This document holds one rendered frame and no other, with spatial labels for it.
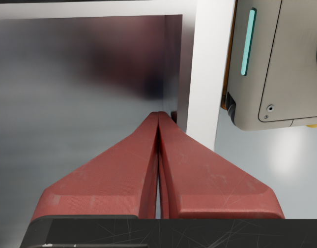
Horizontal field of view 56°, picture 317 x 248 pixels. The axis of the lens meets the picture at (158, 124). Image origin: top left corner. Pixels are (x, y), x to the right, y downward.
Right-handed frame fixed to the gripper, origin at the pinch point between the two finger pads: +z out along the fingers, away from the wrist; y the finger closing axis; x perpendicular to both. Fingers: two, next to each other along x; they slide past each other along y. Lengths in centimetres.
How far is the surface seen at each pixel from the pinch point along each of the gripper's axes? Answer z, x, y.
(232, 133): 96, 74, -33
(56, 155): 1.6, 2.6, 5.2
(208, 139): 2.9, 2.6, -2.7
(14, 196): 1.2, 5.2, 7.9
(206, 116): 2.9, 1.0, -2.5
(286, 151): 100, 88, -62
